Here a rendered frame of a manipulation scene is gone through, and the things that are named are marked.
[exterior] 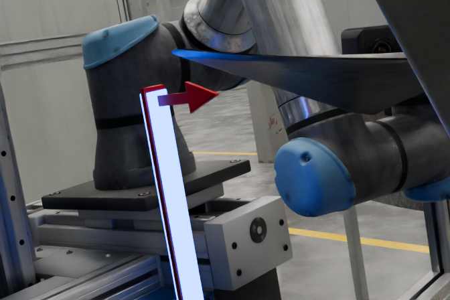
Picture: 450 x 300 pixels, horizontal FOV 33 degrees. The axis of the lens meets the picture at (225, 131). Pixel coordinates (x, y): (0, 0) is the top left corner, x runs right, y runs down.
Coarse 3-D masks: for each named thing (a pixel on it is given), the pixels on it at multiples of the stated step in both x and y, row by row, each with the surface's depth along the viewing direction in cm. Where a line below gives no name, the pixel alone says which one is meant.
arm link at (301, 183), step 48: (288, 0) 73; (288, 48) 72; (336, 48) 74; (288, 96) 72; (288, 144) 71; (336, 144) 70; (384, 144) 73; (288, 192) 72; (336, 192) 69; (384, 192) 74
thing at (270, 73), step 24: (240, 72) 51; (264, 72) 51; (288, 72) 50; (312, 72) 50; (336, 72) 50; (360, 72) 50; (384, 72) 51; (408, 72) 51; (312, 96) 58; (336, 96) 58; (360, 96) 58; (384, 96) 58; (408, 96) 58
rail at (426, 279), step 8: (432, 272) 105; (424, 280) 102; (432, 280) 102; (440, 280) 101; (448, 280) 101; (416, 288) 100; (424, 288) 100; (432, 288) 99; (440, 288) 99; (448, 288) 100; (408, 296) 98; (416, 296) 98; (424, 296) 97; (432, 296) 96; (440, 296) 98; (448, 296) 103
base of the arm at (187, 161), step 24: (96, 120) 110; (120, 120) 107; (144, 120) 107; (96, 144) 111; (120, 144) 107; (144, 144) 107; (96, 168) 110; (120, 168) 106; (144, 168) 106; (192, 168) 111
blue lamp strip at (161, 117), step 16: (160, 112) 59; (160, 128) 59; (160, 144) 59; (160, 160) 59; (176, 160) 60; (176, 176) 60; (176, 192) 60; (176, 208) 60; (176, 224) 60; (176, 240) 60; (192, 240) 61; (176, 256) 60; (192, 256) 61; (192, 272) 61; (192, 288) 61
